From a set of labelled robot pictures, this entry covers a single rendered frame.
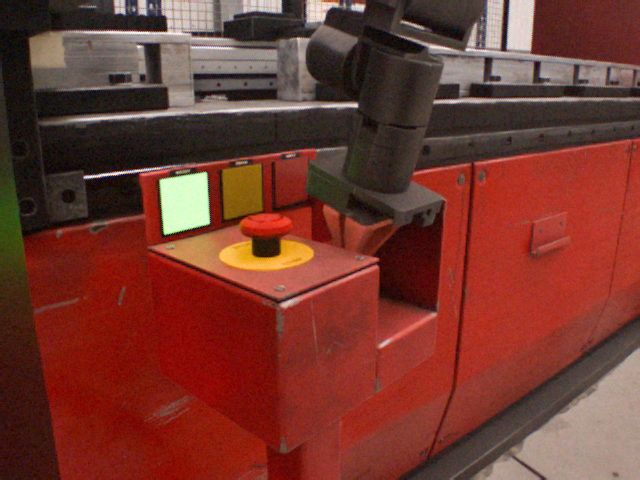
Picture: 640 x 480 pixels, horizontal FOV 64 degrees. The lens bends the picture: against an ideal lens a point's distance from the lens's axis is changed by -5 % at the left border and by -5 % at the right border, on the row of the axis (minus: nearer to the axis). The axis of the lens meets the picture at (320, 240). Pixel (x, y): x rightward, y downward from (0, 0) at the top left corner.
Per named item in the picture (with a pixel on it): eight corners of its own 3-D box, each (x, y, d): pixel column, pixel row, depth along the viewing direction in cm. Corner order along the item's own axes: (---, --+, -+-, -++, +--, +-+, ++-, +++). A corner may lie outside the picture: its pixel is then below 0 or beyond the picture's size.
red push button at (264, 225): (264, 275, 39) (263, 226, 38) (230, 262, 41) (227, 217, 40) (303, 261, 42) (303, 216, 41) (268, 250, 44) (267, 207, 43)
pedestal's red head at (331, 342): (283, 458, 37) (276, 204, 31) (158, 375, 47) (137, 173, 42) (436, 354, 51) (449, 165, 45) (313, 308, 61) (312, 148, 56)
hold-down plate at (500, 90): (491, 98, 105) (492, 82, 104) (468, 97, 109) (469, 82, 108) (563, 97, 122) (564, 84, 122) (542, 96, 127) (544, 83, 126)
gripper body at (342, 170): (350, 171, 51) (368, 94, 48) (439, 217, 45) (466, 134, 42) (302, 181, 46) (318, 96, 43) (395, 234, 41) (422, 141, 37)
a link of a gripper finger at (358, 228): (336, 246, 55) (357, 159, 50) (391, 281, 51) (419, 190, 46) (287, 263, 50) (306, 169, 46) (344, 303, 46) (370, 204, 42)
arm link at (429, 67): (407, 46, 36) (464, 54, 39) (350, 25, 41) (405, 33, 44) (383, 140, 39) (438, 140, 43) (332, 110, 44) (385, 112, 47)
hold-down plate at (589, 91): (582, 97, 128) (584, 85, 128) (562, 96, 132) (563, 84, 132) (629, 97, 146) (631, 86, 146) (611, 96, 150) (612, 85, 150)
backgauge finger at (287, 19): (300, 31, 87) (300, 0, 86) (223, 40, 106) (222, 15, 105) (355, 35, 94) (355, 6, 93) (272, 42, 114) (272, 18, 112)
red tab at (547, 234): (537, 255, 113) (541, 224, 111) (529, 253, 115) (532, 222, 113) (570, 242, 122) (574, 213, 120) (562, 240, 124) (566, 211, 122)
